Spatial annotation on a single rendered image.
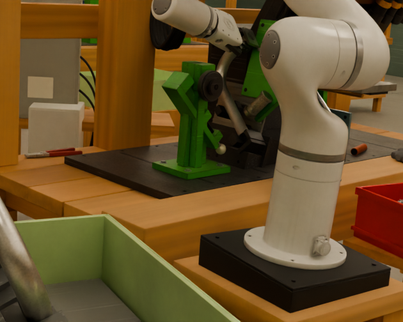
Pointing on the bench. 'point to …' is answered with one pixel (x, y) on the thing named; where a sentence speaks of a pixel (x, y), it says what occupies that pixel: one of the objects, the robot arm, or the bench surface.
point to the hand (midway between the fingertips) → (242, 41)
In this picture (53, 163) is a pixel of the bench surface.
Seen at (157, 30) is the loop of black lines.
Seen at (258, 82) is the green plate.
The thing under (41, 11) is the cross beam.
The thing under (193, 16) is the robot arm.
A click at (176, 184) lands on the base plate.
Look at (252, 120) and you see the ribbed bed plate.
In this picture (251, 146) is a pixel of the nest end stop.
